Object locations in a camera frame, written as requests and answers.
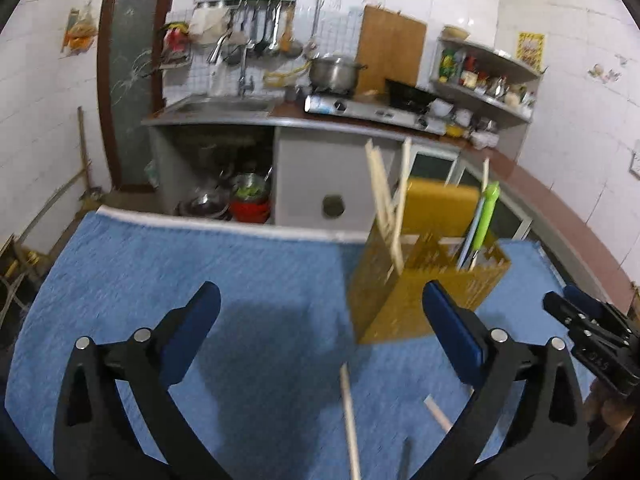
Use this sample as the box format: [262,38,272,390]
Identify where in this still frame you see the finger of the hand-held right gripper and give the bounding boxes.
[562,284,640,342]
[542,291,610,347]

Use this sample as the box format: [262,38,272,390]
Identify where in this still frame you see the row of condiment bottles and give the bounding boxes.
[439,49,536,106]

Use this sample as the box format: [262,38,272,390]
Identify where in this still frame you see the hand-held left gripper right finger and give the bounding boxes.
[415,281,591,480]

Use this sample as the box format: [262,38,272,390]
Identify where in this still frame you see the wooden pole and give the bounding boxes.
[15,170,87,257]

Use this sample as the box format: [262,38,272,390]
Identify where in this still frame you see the wire basket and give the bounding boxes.
[159,21,194,70]

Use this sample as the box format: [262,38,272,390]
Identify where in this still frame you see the metal faucet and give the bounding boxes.
[238,44,255,99]

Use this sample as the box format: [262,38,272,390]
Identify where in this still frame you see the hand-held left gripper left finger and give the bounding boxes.
[52,281,231,480]

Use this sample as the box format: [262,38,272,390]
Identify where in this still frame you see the yellow hose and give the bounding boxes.
[263,61,309,87]

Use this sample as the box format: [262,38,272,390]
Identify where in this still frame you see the steel sink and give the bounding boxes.
[162,94,273,117]

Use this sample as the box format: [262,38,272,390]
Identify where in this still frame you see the wall sticker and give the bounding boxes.
[589,54,628,85]

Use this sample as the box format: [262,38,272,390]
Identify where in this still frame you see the person's right hand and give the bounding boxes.
[582,382,628,433]

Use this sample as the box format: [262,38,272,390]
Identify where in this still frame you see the brown framed door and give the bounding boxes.
[96,0,182,193]

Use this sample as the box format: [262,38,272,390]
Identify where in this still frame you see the gas stove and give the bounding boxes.
[304,94,447,136]

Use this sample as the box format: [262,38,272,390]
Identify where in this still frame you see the white rag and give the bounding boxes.
[189,6,232,44]

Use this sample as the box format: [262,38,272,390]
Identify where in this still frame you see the hanging kitchen ladles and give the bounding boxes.
[206,2,307,67]

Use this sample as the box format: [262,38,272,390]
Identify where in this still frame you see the blue fluffy blanket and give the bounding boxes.
[5,207,601,480]

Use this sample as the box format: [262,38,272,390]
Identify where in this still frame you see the steel cooking pot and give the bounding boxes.
[306,55,368,94]

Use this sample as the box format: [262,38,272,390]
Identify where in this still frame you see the green handled knife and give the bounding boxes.
[467,182,501,268]

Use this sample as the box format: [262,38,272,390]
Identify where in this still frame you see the orange wall decoration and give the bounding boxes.
[61,2,97,54]

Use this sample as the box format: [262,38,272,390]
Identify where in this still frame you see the grey utensil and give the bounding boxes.
[456,195,486,270]

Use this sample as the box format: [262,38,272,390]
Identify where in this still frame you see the yellow wall poster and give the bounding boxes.
[516,32,547,74]

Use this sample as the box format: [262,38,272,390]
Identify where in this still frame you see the wall shelf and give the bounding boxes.
[431,36,543,123]

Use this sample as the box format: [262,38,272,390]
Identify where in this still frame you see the red basin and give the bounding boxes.
[229,199,272,224]

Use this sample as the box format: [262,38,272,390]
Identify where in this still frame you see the yellow perforated utensil holder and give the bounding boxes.
[347,178,512,345]

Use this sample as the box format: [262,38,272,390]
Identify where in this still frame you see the wooden broom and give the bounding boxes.
[76,106,104,211]

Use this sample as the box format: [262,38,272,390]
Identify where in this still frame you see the dark pan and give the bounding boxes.
[177,187,231,219]

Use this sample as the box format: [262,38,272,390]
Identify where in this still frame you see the wooden cutting board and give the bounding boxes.
[356,5,428,97]

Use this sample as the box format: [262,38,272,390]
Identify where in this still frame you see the black wok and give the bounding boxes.
[384,78,442,112]

